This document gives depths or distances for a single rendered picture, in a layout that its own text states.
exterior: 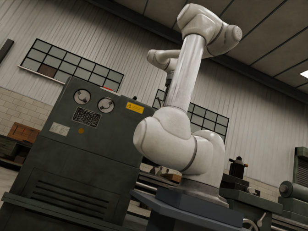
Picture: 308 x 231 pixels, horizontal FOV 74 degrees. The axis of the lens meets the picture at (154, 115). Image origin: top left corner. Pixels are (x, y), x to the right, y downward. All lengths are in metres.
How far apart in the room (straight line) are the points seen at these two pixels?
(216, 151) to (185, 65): 0.37
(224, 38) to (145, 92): 7.75
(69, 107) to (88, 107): 0.10
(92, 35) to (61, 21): 1.33
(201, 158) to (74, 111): 0.79
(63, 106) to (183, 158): 0.80
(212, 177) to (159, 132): 0.27
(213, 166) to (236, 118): 9.57
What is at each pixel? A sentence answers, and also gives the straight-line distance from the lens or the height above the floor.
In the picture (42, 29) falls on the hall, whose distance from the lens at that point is 9.88.
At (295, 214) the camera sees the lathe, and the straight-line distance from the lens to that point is 1.91.
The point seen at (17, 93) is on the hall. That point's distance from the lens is 8.79.
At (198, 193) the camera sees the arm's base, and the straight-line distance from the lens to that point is 0.79.
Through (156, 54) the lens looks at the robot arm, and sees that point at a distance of 1.49.
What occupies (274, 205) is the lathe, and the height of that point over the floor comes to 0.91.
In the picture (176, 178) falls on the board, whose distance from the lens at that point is 1.34.
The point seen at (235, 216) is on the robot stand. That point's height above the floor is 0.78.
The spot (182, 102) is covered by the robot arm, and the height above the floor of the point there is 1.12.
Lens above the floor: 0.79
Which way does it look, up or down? 19 degrees up
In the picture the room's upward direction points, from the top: 18 degrees clockwise
